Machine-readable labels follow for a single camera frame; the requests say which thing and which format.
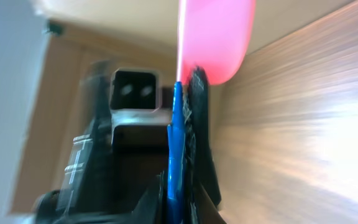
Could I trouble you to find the pink scoop with blue handle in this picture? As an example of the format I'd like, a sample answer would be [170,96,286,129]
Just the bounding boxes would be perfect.
[165,0,256,223]

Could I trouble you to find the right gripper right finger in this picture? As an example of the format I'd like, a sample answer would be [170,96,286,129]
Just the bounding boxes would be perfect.
[183,67,225,224]

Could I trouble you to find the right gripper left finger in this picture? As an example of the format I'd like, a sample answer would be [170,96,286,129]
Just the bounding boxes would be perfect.
[34,62,167,224]

